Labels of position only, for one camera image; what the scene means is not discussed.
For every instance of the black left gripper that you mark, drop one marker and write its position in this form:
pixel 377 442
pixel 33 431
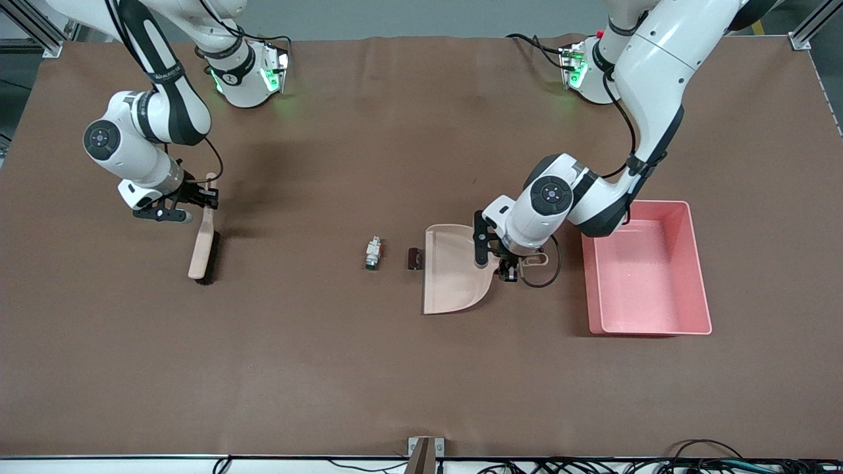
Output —
pixel 508 267

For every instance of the beige brush with black bristles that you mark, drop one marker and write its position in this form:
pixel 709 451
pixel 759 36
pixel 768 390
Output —
pixel 201 253

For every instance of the beige plastic dustpan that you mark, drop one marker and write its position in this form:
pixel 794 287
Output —
pixel 451 276

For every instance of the brown table mat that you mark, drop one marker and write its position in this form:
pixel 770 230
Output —
pixel 329 368

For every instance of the pink plastic bin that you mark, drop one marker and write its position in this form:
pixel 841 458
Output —
pixel 649 283

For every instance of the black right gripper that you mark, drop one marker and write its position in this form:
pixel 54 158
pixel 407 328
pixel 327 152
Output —
pixel 193 193

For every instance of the dark brown electronic component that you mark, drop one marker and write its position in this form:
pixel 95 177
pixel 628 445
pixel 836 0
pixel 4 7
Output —
pixel 414 259

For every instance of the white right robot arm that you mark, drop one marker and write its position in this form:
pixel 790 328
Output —
pixel 164 112

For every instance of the grey metal bracket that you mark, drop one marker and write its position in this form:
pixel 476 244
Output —
pixel 421 454

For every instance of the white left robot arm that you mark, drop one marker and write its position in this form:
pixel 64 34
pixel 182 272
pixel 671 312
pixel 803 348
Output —
pixel 658 79

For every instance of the white green electronic connector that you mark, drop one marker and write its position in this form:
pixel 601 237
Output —
pixel 373 253

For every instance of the aluminium frame profile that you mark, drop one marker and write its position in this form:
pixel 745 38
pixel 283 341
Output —
pixel 53 47
pixel 800 41

